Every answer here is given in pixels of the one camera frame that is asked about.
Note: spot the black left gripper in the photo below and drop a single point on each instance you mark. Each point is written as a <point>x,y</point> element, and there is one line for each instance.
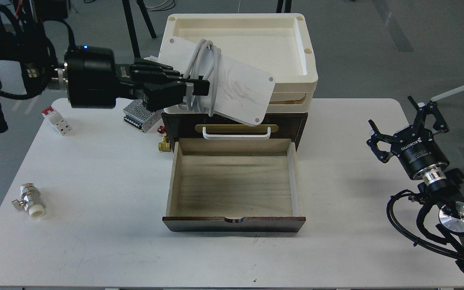
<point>94,80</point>

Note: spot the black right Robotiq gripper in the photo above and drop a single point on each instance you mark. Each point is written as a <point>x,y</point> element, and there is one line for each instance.
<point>414,146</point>

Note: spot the white plastic plate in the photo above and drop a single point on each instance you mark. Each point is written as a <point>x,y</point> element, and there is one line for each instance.
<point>237,91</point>

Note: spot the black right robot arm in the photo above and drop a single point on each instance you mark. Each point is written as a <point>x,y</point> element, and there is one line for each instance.
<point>441,217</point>

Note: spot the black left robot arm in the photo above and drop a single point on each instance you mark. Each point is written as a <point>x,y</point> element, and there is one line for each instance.
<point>37,47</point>

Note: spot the dark wooden cabinet body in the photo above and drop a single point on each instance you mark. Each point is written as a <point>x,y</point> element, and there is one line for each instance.
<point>185,133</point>

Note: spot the metal mesh power supply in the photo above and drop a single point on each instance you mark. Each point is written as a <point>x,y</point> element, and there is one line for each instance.
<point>139,117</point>

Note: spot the black table leg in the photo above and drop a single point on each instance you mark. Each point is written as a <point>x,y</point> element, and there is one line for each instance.
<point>131,26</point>

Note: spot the white red electrical block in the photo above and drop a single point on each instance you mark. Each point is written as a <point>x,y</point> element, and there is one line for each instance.
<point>56,119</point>

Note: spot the open wooden drawer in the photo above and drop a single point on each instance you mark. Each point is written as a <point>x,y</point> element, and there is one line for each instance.
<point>234,186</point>

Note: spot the cream plastic tray top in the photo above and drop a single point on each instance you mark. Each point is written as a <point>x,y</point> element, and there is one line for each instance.
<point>277,43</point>

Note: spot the silver metal valve fitting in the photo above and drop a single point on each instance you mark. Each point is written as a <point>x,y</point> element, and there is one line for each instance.
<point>30,201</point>

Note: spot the brass valve red handle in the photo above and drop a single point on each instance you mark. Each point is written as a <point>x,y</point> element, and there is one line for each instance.
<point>164,145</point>

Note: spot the white drawer handle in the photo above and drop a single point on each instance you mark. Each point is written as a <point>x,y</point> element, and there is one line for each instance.
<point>236,137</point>

